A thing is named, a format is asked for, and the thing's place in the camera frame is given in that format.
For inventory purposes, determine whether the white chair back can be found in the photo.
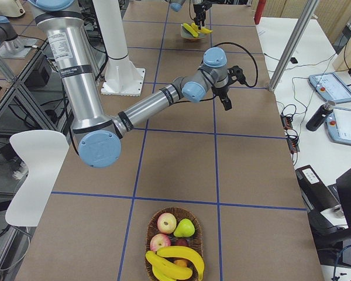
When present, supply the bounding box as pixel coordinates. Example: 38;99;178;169
5;130;69;227

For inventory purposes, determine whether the yellow banana in basket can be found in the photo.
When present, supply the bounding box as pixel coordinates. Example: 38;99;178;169
145;251;193;280

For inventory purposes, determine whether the aluminium frame post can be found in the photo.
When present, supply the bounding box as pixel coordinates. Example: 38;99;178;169
269;0;319;92

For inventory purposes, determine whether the orange red mango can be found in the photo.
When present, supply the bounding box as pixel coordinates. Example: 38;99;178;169
174;238;188;247

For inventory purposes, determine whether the teach pendant far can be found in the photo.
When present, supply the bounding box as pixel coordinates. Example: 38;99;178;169
308;73;351;104

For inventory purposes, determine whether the wicker fruit basket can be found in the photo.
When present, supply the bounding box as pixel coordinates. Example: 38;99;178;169
144;207;205;281

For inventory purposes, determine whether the teach pendant near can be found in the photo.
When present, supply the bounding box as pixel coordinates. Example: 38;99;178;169
326;107;351;146

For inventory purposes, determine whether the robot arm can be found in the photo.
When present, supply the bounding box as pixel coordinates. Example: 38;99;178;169
30;1;232;168
167;0;212;30

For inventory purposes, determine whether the red fire extinguisher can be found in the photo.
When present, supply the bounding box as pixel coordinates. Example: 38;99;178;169
254;0;267;25

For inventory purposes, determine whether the green pear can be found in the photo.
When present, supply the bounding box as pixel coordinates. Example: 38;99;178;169
173;218;195;238

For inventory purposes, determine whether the black water bottle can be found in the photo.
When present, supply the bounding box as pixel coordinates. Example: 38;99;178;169
306;100;336;132

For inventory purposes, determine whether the black printer box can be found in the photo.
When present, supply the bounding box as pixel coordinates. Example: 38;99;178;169
295;165;344;235

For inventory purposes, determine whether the teach pendant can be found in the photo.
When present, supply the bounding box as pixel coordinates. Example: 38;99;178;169
326;107;351;146
308;73;351;104

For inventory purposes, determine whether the yellow banana basket bottom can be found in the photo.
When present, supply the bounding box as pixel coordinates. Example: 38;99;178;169
152;265;177;281

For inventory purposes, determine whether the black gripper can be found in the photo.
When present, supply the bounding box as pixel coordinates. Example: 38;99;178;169
192;0;211;30
213;85;232;111

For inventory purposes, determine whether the small black box device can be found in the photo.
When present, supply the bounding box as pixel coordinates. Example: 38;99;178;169
290;57;298;64

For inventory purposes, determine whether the yellow banana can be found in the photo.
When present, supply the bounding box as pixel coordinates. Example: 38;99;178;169
182;23;199;38
157;246;205;280
191;23;213;35
145;251;193;280

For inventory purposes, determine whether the brown table mat blue grid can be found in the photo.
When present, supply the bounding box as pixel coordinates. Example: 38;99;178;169
16;2;324;280

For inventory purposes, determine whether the red yellow apple upper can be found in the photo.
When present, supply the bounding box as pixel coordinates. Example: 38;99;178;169
157;213;177;234

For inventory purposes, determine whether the red yellow apple lower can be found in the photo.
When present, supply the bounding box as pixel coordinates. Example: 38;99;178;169
150;234;171;252

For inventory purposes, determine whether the grey square plate orange rim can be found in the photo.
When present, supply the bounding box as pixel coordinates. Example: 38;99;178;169
181;24;208;40

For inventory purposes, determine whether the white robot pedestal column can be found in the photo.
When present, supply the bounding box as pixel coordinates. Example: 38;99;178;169
93;0;146;97

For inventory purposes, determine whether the red yellow apple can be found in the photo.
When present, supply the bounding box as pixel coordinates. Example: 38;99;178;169
150;234;171;252
157;213;177;234

